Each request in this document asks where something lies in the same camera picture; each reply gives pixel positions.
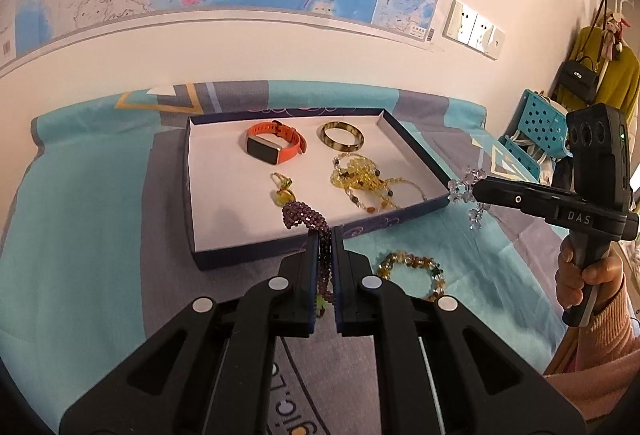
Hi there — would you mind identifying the navy cardboard tray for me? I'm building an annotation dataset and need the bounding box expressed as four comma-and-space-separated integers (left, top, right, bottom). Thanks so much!
185, 107, 468, 272

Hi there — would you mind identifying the white coat rack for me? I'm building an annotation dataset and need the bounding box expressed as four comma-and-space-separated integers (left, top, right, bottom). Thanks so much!
595, 0, 637, 62

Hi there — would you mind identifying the black handbag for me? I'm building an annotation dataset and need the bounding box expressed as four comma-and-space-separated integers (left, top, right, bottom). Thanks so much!
557, 56, 601, 104

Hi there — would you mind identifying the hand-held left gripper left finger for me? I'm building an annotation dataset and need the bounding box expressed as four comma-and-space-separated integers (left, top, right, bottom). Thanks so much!
60, 231, 322, 435

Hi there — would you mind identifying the teal and grey printed blanket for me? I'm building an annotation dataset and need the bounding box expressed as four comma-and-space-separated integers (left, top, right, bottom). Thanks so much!
0, 80, 640, 435

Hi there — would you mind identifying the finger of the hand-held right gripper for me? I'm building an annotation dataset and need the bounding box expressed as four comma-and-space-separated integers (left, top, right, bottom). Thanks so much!
472, 176, 568, 222

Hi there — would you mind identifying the yellow pendant with green beads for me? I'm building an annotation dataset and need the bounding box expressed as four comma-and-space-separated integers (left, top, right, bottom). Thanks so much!
271, 172, 297, 206

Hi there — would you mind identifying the clear crystal bracelet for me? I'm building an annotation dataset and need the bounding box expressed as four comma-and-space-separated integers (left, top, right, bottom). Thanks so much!
447, 166, 494, 231

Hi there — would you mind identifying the person's right hand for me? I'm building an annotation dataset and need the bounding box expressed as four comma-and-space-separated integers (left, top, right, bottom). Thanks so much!
554, 245, 628, 312

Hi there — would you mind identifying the tortoiseshell bangle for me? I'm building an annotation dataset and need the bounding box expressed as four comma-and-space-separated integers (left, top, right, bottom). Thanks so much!
319, 120, 365, 154

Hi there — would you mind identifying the amber chip bracelet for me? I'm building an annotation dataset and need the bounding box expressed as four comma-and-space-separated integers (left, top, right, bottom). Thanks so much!
375, 251, 452, 304

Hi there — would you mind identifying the amber bead necklace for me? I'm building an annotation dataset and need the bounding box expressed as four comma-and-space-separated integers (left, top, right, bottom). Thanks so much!
329, 153, 427, 216

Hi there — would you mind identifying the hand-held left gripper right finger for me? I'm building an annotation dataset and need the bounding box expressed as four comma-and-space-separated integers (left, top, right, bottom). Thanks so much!
331, 227, 587, 435

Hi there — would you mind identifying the blue perforated plastic basket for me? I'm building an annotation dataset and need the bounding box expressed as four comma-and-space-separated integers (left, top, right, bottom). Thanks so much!
520, 90, 575, 159
501, 135, 547, 179

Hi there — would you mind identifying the orange smartwatch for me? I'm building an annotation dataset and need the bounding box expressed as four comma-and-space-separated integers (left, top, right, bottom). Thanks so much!
245, 120, 308, 166

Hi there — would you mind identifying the yellow coat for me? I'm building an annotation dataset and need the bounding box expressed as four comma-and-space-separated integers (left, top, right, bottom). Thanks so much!
550, 27, 640, 128

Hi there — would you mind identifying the person's right forearm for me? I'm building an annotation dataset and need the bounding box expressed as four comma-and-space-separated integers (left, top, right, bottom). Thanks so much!
542, 272, 640, 422

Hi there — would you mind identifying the purple bead bracelet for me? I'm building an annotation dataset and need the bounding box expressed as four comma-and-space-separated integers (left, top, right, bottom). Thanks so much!
281, 200, 337, 321

